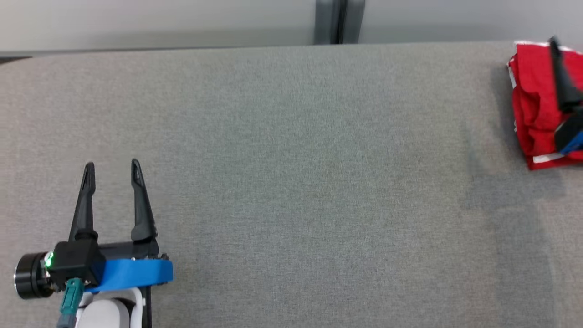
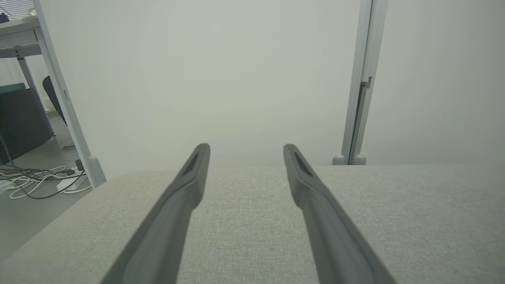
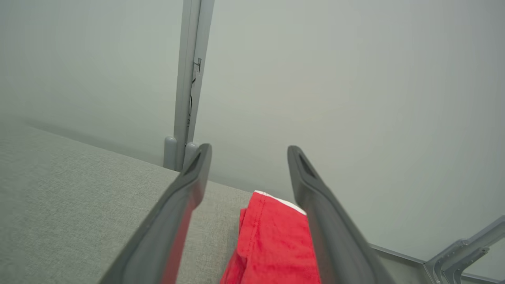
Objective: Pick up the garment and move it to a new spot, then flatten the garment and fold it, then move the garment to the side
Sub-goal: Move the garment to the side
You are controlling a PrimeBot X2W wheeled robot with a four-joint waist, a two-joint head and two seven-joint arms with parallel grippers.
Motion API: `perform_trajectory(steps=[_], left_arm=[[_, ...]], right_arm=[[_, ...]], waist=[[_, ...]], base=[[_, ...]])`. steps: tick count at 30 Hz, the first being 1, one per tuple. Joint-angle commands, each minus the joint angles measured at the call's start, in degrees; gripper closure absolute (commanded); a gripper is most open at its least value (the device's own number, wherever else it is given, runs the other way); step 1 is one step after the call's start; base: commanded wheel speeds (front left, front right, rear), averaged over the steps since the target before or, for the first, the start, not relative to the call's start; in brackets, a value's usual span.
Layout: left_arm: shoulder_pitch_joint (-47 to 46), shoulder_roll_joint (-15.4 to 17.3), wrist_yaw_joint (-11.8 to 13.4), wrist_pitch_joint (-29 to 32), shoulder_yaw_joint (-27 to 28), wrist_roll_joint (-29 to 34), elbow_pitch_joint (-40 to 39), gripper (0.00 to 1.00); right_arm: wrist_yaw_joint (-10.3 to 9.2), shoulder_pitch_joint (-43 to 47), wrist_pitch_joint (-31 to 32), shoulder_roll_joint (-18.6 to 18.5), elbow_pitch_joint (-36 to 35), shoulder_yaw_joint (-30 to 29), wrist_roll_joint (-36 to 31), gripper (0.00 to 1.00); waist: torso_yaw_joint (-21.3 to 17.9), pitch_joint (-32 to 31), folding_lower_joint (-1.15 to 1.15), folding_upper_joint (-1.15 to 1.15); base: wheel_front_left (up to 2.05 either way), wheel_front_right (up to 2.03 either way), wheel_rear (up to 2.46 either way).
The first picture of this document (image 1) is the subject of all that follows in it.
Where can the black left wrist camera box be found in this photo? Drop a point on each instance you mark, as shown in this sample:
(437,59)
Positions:
(77,262)

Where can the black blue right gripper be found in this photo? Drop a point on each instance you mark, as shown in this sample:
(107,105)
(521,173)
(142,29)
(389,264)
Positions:
(571,130)

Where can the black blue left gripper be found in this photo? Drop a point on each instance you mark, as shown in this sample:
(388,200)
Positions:
(132,271)

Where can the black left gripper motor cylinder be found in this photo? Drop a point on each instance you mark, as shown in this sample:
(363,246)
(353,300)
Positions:
(32,275)

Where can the red white shorts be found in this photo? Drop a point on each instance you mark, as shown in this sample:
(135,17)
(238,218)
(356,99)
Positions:
(533,91)

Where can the grey partition post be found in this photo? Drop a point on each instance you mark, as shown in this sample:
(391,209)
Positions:
(339,20)

